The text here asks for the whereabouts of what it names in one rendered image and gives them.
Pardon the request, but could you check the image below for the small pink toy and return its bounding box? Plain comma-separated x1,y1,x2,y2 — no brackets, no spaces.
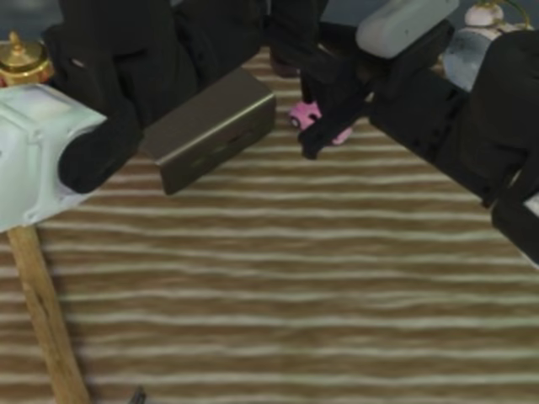
287,99,355,148

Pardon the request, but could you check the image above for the white round ornament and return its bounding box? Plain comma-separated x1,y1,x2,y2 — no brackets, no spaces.
462,0,532,33

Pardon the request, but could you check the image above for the brown striped mat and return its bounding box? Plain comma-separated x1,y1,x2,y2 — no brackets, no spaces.
0,45,539,404

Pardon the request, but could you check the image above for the golden bell ornament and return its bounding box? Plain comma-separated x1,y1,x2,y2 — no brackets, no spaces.
0,31,55,88

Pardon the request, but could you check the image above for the wooden stick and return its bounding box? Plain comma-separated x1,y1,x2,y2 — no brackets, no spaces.
7,225,93,404

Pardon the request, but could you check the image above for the light grey wrist camera box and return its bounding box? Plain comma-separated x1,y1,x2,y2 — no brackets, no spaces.
356,0,461,61

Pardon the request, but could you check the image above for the dark grey wrist camera box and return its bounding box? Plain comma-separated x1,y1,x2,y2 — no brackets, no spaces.
138,66,278,197

